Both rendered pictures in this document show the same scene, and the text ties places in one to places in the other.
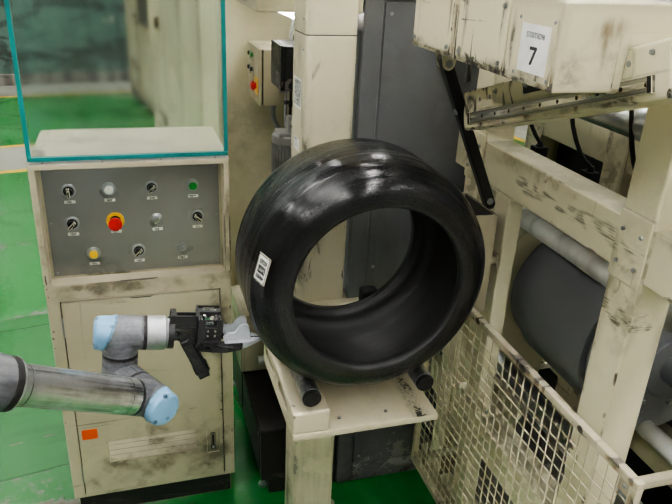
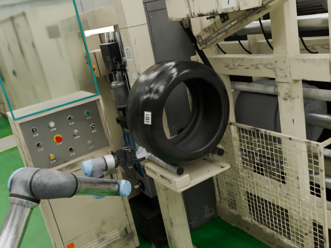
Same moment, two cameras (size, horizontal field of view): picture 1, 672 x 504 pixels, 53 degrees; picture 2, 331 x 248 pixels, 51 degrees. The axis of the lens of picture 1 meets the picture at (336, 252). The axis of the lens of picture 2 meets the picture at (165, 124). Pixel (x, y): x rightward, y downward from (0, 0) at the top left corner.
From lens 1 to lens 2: 51 cm
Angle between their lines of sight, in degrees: 12
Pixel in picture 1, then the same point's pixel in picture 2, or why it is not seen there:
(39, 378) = (81, 179)
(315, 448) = (177, 211)
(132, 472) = not seen: outside the picture
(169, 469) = not seen: outside the picture
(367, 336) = (188, 146)
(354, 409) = (195, 174)
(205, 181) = (92, 109)
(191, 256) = (94, 145)
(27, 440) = not seen: outside the picture
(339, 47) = (142, 29)
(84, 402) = (98, 188)
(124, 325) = (96, 161)
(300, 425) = (179, 184)
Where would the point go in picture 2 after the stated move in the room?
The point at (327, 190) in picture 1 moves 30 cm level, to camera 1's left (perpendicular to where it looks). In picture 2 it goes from (163, 78) to (103, 92)
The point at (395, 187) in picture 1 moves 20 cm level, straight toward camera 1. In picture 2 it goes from (188, 70) to (198, 76)
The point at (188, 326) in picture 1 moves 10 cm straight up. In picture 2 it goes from (121, 155) to (116, 137)
